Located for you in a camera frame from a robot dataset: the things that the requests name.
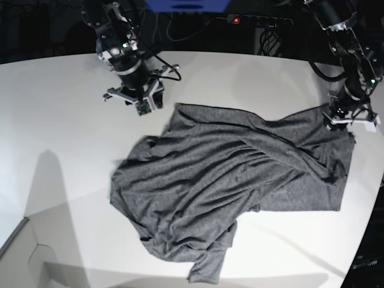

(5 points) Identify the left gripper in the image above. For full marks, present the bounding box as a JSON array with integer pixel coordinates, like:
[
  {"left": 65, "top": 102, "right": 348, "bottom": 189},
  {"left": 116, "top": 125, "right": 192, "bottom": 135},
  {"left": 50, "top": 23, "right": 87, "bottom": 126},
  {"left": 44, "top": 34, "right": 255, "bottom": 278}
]
[{"left": 323, "top": 91, "right": 380, "bottom": 133}]

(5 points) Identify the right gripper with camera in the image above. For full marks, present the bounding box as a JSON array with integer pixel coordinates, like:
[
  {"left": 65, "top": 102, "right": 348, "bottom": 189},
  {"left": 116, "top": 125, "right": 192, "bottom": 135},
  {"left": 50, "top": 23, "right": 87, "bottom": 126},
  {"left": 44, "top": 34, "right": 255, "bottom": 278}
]
[{"left": 103, "top": 64, "right": 180, "bottom": 116}]

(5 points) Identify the grey t-shirt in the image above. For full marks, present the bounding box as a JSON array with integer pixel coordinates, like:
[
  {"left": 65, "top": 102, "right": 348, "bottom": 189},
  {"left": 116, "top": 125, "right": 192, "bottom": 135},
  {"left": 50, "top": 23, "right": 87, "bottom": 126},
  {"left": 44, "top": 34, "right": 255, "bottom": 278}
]
[{"left": 110, "top": 104, "right": 355, "bottom": 284}]

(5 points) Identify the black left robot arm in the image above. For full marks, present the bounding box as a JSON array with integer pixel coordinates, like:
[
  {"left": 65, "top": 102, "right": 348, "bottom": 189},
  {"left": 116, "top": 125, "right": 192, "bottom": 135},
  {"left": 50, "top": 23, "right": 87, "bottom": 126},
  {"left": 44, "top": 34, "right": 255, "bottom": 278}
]
[{"left": 304, "top": 1, "right": 383, "bottom": 133}]

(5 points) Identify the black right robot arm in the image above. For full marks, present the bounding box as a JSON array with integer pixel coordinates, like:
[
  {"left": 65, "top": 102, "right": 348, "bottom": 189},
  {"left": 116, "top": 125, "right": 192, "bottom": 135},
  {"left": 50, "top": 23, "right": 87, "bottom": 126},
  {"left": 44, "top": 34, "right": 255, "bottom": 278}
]
[{"left": 81, "top": 1, "right": 182, "bottom": 116}]

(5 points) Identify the blue box at top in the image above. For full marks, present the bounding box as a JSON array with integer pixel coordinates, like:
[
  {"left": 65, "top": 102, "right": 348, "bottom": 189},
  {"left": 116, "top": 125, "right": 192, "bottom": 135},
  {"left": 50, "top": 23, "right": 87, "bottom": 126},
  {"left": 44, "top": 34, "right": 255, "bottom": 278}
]
[{"left": 145, "top": 0, "right": 230, "bottom": 13}]

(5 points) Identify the white cardboard box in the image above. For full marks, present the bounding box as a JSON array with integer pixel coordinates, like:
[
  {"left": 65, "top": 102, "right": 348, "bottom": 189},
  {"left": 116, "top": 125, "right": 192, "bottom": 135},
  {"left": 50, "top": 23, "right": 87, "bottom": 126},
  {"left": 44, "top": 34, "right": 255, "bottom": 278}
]
[{"left": 1, "top": 218, "right": 62, "bottom": 287}]

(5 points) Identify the black cable bundle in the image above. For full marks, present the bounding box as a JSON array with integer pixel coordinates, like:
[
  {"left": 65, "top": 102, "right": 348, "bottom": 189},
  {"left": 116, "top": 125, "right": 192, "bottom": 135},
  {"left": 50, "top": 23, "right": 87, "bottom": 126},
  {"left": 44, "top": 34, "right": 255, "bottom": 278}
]
[{"left": 257, "top": 25, "right": 284, "bottom": 56}]

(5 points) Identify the white power strip red switch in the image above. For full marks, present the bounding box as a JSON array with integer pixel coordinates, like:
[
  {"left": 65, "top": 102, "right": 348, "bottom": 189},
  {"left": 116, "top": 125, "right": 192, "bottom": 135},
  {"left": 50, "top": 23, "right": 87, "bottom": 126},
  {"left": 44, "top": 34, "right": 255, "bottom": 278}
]
[{"left": 226, "top": 14, "right": 293, "bottom": 27}]

